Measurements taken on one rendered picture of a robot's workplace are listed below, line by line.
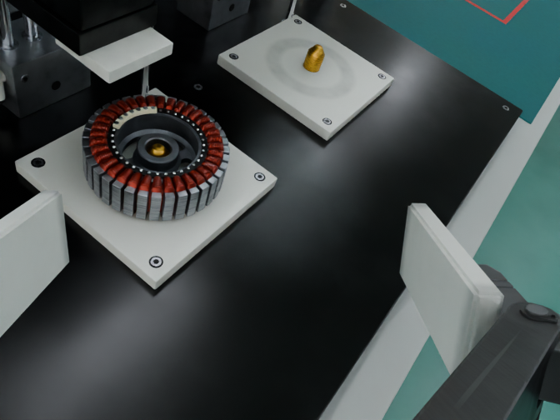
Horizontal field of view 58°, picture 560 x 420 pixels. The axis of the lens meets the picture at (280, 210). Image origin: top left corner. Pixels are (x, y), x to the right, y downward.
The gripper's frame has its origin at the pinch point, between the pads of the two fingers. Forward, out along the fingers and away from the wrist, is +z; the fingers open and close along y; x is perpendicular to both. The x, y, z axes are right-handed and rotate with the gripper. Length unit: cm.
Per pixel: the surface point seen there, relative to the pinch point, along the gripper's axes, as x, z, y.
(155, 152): -1.9, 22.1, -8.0
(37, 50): 5.2, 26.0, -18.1
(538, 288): -64, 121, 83
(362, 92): 1.3, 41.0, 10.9
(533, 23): 10, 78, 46
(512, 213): -48, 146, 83
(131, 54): 5.5, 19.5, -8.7
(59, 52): 5.0, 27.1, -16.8
